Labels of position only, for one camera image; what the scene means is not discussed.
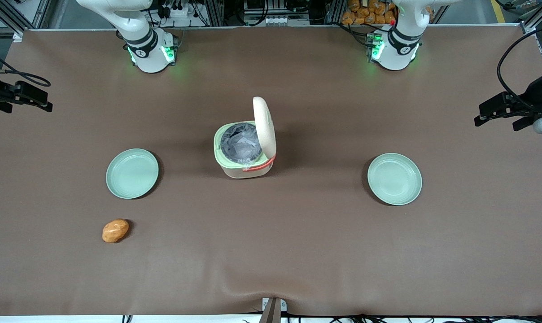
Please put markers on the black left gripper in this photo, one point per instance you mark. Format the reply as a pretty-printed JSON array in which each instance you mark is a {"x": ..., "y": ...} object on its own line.
[{"x": 534, "y": 92}]

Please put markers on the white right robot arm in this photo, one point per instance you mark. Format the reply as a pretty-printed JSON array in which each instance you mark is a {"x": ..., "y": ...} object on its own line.
[{"x": 147, "y": 49}]

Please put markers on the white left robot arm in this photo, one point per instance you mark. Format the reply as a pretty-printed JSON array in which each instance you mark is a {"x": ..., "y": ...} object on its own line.
[{"x": 399, "y": 49}]

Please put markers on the pale green round plate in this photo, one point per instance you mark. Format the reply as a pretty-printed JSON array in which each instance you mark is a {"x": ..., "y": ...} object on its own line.
[
  {"x": 395, "y": 179},
  {"x": 132, "y": 173}
]

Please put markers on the orange toy bread roll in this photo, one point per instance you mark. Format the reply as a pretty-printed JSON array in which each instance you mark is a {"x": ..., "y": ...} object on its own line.
[{"x": 115, "y": 230}]

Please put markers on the pile of orange toy breads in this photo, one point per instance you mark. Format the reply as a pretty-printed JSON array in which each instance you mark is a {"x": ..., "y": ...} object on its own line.
[{"x": 367, "y": 11}]

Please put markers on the white power strip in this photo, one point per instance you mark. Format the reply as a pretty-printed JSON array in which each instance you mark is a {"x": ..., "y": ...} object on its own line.
[{"x": 181, "y": 10}]

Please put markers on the clear plastic liner bag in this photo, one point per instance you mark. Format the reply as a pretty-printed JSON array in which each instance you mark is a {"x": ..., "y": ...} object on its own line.
[{"x": 240, "y": 143}]

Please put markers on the brown table cloth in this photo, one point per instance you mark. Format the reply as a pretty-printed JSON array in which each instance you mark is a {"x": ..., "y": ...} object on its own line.
[{"x": 271, "y": 251}]

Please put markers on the aluminium frame profile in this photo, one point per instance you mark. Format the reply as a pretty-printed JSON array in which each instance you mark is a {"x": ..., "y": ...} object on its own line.
[
  {"x": 538, "y": 15},
  {"x": 6, "y": 18}
]

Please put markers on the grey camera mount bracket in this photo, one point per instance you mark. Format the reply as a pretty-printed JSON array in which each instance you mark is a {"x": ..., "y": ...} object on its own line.
[{"x": 273, "y": 309}]

